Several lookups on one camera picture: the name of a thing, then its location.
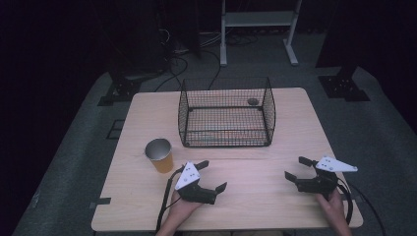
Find black floor cables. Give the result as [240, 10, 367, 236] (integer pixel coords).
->
[152, 30, 260, 93]

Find white metal stand frame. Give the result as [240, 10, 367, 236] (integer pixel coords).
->
[219, 0, 303, 68]

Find person's left hand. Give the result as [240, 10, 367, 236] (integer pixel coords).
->
[168, 190, 204, 224]

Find person's right hand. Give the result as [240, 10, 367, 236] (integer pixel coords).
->
[316, 189, 347, 228]

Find black tape strip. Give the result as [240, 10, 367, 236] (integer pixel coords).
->
[89, 197, 112, 209]

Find black stand base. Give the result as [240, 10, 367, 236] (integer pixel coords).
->
[96, 72, 144, 107]
[317, 66, 372, 103]

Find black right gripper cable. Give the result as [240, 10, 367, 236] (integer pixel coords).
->
[336, 176, 387, 236]

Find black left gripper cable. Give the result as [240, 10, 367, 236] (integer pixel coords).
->
[155, 165, 187, 232]

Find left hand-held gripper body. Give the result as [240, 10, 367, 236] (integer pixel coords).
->
[174, 160, 217, 206]

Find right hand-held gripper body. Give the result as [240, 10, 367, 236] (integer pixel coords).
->
[295, 155, 359, 201]

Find black tape square outline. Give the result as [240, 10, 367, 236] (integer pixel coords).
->
[105, 119, 126, 141]

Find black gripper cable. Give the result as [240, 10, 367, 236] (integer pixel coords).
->
[155, 165, 187, 232]
[336, 176, 387, 236]

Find black wire mesh basket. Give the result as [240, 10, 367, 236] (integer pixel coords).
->
[177, 77, 277, 148]

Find orange paper cup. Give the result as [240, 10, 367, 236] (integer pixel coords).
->
[144, 138, 174, 175]

